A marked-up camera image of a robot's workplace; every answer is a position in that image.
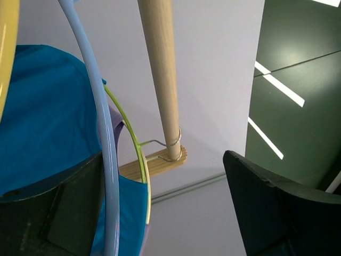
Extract lavender t shirt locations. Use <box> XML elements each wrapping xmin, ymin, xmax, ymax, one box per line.
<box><xmin>91</xmin><ymin>106</ymin><xmax>148</xmax><ymax>256</ymax></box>

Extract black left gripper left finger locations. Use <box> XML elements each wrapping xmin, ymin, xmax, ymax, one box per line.
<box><xmin>1</xmin><ymin>153</ymin><xmax>104</xmax><ymax>255</ymax></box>

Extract wooden clothes rack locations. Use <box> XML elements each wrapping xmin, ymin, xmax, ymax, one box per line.
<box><xmin>118</xmin><ymin>0</ymin><xmax>189</xmax><ymax>185</ymax></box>

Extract cream clothes hanger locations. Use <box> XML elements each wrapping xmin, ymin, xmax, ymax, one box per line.
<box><xmin>141</xmin><ymin>148</ymin><xmax>183</xmax><ymax>225</ymax></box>

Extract blue t shirt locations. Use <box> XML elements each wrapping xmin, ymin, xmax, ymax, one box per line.
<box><xmin>0</xmin><ymin>44</ymin><xmax>149</xmax><ymax>256</ymax></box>

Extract light blue clothes hanger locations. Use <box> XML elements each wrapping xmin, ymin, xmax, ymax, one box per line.
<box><xmin>58</xmin><ymin>0</ymin><xmax>120</xmax><ymax>255</ymax></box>

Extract green clothes hanger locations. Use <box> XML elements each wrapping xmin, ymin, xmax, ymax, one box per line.
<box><xmin>103</xmin><ymin>84</ymin><xmax>182</xmax><ymax>185</ymax></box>

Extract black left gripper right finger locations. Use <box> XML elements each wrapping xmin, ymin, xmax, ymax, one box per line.
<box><xmin>223</xmin><ymin>150</ymin><xmax>290</xmax><ymax>256</ymax></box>

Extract yellow clothes hanger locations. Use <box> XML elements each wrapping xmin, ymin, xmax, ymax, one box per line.
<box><xmin>0</xmin><ymin>0</ymin><xmax>20</xmax><ymax>118</ymax></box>

